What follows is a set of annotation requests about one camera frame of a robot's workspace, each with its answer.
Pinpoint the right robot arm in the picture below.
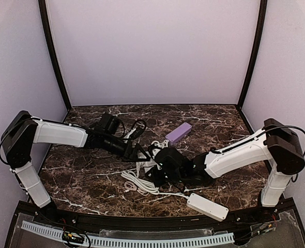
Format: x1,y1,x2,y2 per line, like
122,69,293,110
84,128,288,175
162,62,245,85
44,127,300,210
145,118,305,207

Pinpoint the white cube socket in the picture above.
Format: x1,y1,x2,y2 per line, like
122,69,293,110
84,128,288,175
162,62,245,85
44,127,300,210
136,152,157,168

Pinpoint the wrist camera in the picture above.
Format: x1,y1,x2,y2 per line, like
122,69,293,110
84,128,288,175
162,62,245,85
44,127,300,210
155,147,184,168
98,113,120,134

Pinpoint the black front table rail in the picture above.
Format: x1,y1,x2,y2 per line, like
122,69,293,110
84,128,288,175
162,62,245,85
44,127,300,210
41,207,257,233

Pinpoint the white plug with cable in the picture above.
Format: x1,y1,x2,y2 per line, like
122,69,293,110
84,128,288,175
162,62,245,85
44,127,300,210
120,171,188,199

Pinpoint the left black frame post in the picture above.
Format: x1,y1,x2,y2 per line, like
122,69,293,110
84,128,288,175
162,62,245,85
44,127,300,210
38,0,72,112

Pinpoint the pink charging cable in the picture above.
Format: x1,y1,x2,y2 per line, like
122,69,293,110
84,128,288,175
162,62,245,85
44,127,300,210
124,180,140,193

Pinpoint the white power strip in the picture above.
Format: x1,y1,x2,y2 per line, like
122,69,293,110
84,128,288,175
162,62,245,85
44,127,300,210
187,193,229,222

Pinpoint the white slotted cable duct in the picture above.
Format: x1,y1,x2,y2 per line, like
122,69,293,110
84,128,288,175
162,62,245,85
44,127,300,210
21,221,235,247

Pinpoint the white cable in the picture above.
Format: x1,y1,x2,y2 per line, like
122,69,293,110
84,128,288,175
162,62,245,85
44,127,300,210
149,139,171,152

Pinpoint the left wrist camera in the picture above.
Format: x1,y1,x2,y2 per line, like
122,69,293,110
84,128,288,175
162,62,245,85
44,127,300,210
98,113,120,134

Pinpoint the purple power strip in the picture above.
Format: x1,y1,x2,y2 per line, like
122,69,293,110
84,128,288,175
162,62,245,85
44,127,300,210
165,122,192,145

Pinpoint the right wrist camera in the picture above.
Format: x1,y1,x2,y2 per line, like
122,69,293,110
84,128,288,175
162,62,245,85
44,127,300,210
155,147,184,168

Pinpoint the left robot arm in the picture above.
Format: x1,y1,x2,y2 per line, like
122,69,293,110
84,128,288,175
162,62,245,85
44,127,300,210
0,111,151,209

